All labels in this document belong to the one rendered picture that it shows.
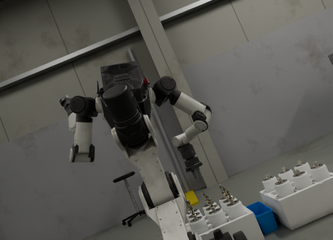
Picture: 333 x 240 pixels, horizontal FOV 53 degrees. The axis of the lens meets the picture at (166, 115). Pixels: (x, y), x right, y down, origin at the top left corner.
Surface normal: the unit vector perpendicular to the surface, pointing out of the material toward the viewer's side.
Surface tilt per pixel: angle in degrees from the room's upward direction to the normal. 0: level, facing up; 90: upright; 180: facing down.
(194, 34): 90
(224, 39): 90
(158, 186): 93
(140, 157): 107
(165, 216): 36
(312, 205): 90
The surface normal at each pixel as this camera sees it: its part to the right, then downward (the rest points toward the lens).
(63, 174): 0.00, -0.08
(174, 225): -0.32, -0.80
